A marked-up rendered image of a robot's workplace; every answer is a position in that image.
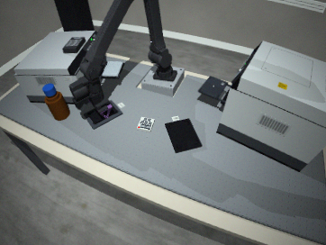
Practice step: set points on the brown bottle with blue cap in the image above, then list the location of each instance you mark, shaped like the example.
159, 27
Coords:
56, 102

